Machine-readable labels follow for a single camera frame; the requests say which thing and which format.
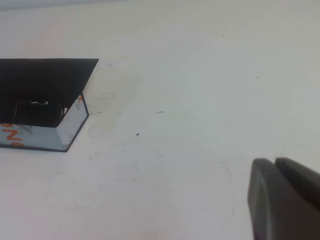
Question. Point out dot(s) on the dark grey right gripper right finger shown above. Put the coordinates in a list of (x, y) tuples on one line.
[(302, 177)]

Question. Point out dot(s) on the black printed glasses case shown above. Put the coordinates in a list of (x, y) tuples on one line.
[(45, 75)]

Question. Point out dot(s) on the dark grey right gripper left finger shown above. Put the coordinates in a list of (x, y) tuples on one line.
[(270, 205)]

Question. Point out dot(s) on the black framed glasses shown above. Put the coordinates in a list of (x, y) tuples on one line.
[(37, 110)]

